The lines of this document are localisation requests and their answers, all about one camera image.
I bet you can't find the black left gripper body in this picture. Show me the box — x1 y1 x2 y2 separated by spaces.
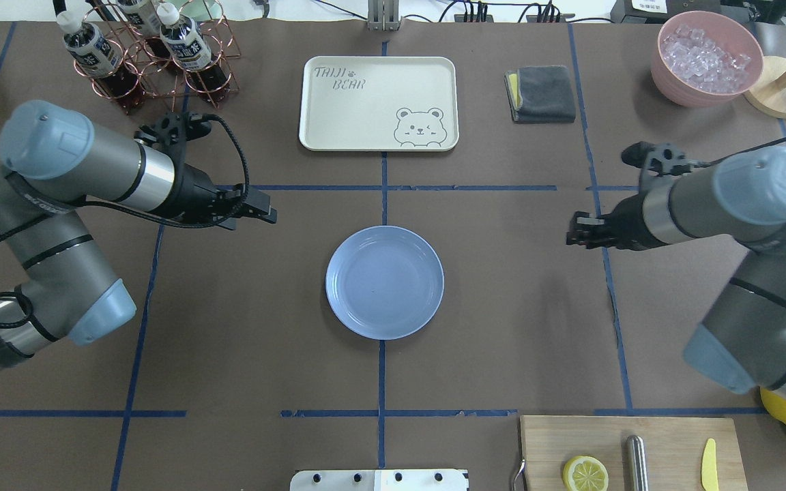
174 164 247 230

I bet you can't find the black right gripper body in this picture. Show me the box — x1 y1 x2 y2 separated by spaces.
599 198 667 250

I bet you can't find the blue plate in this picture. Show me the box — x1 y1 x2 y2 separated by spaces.
325 226 445 340

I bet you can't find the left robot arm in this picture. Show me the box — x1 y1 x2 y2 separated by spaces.
0 100 277 370

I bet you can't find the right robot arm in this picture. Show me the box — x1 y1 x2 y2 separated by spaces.
566 142 786 400

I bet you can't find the cream bear tray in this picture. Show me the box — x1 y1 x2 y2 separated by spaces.
299 56 461 152

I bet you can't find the grey folded cloth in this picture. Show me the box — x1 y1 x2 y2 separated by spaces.
504 65 576 124

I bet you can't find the tea bottle white cap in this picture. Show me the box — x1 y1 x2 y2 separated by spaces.
56 10 144 111

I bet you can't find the pink bowl of ice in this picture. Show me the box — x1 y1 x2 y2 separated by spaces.
651 10 763 108

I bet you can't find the wooden cutting board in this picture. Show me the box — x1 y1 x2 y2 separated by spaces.
519 415 750 491

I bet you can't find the yellow lemon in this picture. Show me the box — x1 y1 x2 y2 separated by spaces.
760 387 786 425

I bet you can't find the lemon half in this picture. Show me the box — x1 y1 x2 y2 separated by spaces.
562 455 609 490

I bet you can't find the metal rod black cap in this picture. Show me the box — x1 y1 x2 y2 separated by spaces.
625 434 650 490

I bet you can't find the yellow plastic knife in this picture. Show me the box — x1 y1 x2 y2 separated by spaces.
701 438 718 491

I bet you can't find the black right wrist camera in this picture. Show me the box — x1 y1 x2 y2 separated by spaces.
620 142 711 194

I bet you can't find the copper wire bottle rack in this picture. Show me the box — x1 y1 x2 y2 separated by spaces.
54 1 240 106

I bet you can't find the aluminium frame post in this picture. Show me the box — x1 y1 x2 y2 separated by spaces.
367 0 401 31

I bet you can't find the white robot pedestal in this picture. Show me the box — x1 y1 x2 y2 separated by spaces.
289 468 470 490

